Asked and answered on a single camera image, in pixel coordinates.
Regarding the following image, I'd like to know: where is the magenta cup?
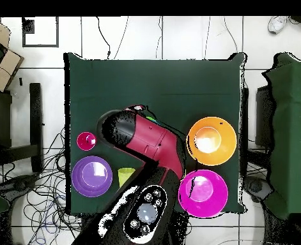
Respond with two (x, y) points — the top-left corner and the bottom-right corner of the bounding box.
(76, 131), (97, 152)

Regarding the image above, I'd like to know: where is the black box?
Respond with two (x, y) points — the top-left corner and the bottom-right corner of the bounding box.
(254, 85), (277, 149)

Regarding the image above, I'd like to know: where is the tangle of floor cables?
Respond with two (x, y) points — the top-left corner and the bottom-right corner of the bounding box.
(0, 126), (89, 245)

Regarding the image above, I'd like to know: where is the black chair frame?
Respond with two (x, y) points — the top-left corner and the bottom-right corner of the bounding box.
(0, 82), (44, 174)

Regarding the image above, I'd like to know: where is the dark green tablecloth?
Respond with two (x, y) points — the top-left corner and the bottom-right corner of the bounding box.
(63, 52), (247, 215)

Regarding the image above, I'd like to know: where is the large orange bowl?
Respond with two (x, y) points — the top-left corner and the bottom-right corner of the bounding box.
(186, 116), (238, 167)

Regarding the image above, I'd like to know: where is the large pink bowl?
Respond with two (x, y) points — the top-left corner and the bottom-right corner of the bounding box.
(178, 169), (229, 219)

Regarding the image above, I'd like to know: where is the black cable with plug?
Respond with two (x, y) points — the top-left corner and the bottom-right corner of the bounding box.
(95, 16), (112, 60)

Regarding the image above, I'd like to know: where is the purple bowl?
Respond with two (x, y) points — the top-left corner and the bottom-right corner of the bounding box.
(71, 156), (113, 198)

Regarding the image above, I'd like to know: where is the thin grey cable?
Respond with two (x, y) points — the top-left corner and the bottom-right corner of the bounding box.
(113, 16), (128, 60)

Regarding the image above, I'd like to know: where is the yellow cup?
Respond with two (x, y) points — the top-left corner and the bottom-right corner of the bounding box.
(118, 167), (136, 189)

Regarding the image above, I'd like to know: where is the white shoe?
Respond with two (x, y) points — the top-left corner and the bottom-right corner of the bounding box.
(267, 15), (291, 34)

